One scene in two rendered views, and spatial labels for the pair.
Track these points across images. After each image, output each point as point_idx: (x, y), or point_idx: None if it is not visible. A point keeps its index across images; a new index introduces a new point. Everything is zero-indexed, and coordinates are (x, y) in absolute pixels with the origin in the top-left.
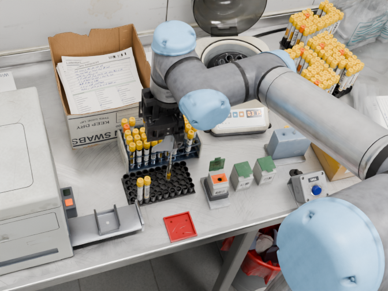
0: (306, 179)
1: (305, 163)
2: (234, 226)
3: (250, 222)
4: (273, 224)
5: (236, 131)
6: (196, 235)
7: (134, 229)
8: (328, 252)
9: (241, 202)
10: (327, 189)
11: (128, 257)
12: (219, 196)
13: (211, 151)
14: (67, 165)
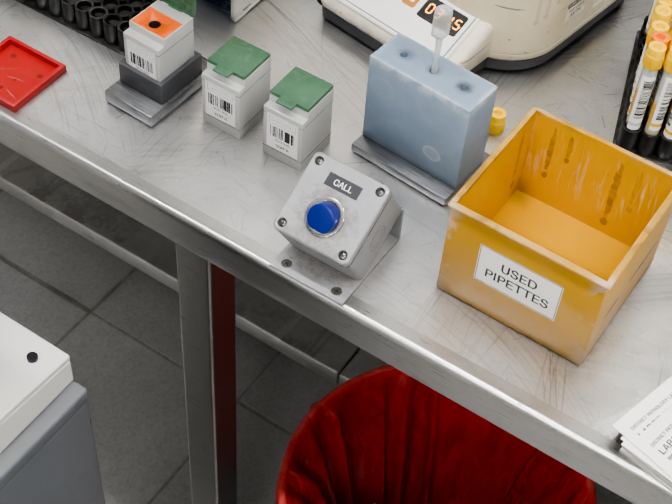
0: (325, 172)
1: (437, 210)
2: (100, 161)
3: (142, 184)
4: (198, 251)
5: (367, 32)
6: (10, 104)
7: None
8: None
9: (180, 143)
10: (356, 243)
11: None
12: (138, 77)
13: (273, 32)
14: None
